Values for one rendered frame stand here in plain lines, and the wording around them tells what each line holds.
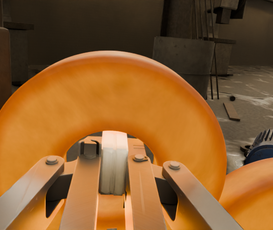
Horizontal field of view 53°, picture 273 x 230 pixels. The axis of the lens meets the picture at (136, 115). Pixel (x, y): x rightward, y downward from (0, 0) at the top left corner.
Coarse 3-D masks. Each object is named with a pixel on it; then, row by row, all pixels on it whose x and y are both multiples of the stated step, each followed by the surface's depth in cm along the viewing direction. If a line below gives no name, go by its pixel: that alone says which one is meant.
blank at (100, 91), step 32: (64, 64) 15; (96, 64) 15; (128, 64) 16; (160, 64) 17; (32, 96) 16; (64, 96) 16; (96, 96) 16; (128, 96) 16; (160, 96) 16; (192, 96) 16; (0, 128) 16; (32, 128) 16; (64, 128) 16; (96, 128) 17; (128, 128) 17; (160, 128) 17; (192, 128) 17; (0, 160) 17; (32, 160) 17; (64, 160) 19; (160, 160) 18; (192, 160) 18; (224, 160) 18; (0, 192) 18; (96, 224) 19
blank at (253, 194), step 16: (272, 160) 21; (240, 176) 20; (256, 176) 20; (272, 176) 19; (224, 192) 20; (240, 192) 19; (256, 192) 19; (272, 192) 19; (224, 208) 19; (240, 208) 19; (256, 208) 19; (272, 208) 19; (240, 224) 19; (256, 224) 19; (272, 224) 19
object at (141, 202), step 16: (128, 160) 14; (144, 160) 15; (128, 176) 14; (144, 176) 13; (128, 192) 13; (144, 192) 12; (128, 208) 12; (144, 208) 11; (160, 208) 11; (128, 224) 12; (144, 224) 10; (160, 224) 10
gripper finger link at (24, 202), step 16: (48, 160) 13; (32, 176) 12; (48, 176) 12; (16, 192) 11; (32, 192) 11; (0, 208) 10; (16, 208) 10; (32, 208) 11; (48, 208) 13; (0, 224) 9; (16, 224) 10; (32, 224) 11; (48, 224) 13
